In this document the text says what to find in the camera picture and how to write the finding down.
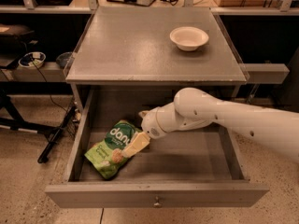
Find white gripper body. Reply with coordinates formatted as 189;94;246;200
141;107;166;139

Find green rice chip bag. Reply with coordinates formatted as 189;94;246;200
85;120;142;180

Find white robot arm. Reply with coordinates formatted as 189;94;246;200
121;88;299;162

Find open grey top drawer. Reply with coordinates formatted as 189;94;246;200
46;88;269;208

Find metal drawer knob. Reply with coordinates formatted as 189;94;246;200
153;196;163;208

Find grey cabinet counter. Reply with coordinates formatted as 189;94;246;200
64;6;250;114

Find white paper bowl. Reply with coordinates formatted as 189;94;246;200
169;27;209;51

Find dark small bowl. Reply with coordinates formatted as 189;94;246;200
56;52;72;68

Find grey shelf rack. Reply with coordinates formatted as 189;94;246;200
1;0;297;76

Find black stand legs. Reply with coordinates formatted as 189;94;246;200
0;91;76;163

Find white bowl with cable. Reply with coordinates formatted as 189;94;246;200
18;51;46;68

